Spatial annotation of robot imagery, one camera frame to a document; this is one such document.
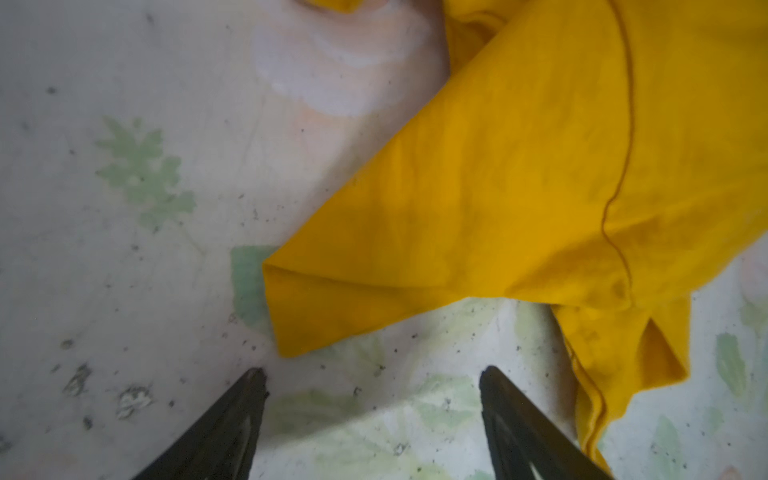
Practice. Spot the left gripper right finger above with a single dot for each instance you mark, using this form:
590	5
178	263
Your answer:
523	443

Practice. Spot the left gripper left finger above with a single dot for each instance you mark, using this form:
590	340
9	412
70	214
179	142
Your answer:
222	443

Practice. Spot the yellow t shirt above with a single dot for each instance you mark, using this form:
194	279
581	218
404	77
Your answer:
606	158

